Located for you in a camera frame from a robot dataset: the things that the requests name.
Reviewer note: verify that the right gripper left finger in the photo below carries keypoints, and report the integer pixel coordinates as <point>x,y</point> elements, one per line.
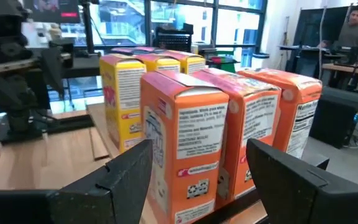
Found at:
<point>113,186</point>

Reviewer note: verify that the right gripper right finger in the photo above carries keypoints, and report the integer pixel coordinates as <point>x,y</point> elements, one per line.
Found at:
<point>291,193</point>

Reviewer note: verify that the orange Mini Wheats cereal box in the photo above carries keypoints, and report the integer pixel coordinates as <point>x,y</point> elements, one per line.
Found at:
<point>253,124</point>
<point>300,118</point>
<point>191,140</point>

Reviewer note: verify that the yellow Pops cereal box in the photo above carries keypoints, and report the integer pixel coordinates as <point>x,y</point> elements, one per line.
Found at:
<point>163,63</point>
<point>191,62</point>
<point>123,102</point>

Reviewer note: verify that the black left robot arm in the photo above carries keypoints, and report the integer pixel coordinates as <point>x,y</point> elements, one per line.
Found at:
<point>8,77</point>

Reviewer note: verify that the background wooden table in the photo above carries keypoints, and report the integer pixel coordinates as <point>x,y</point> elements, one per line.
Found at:
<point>350,68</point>

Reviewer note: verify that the black screen panel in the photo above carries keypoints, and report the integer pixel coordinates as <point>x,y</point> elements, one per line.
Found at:
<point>306,40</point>

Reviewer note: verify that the black mesh crate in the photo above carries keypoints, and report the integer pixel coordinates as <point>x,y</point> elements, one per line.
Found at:
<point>174,39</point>

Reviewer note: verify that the person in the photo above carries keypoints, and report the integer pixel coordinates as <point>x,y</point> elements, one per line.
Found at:
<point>356,28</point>

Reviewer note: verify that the large glass window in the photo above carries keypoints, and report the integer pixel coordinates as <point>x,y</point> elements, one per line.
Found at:
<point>179,21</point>

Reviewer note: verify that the dark monitor screen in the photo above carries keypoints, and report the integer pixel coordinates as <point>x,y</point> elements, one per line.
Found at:
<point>53,11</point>

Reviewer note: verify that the wooden shelf with black frame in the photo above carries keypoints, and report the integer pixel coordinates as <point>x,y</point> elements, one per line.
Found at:
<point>99,137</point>

